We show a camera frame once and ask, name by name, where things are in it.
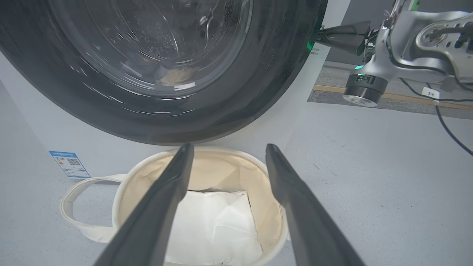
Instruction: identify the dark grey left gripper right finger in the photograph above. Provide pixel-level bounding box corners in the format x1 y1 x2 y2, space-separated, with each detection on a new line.
265 144 366 266

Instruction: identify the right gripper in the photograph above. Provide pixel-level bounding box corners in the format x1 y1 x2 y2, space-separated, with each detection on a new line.
316 10 459 83

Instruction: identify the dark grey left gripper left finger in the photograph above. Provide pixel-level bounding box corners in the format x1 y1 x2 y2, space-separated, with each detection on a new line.
93 143 195 266

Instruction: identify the black round glass washer door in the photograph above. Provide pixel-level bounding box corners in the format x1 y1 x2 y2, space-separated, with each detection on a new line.
0 0 329 146

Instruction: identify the white pad in basket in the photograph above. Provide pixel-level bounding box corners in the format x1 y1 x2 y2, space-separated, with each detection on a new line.
164 190 263 266

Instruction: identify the white washing machine body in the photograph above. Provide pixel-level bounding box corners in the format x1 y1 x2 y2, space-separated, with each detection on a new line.
0 0 351 180

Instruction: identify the cream canvas laundry basket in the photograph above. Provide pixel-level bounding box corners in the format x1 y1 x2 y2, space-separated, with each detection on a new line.
60 146 289 266

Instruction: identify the yellow floor strip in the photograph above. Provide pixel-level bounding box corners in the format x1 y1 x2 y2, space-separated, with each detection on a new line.
313 85 473 110

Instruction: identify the blue energy label sticker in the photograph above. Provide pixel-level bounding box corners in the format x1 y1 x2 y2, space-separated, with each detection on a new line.
48 150 91 179

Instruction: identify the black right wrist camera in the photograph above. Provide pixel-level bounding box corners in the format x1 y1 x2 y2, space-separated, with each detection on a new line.
343 73 388 108

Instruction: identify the white cable tag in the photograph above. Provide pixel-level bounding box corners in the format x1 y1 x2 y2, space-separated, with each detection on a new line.
421 88 440 106

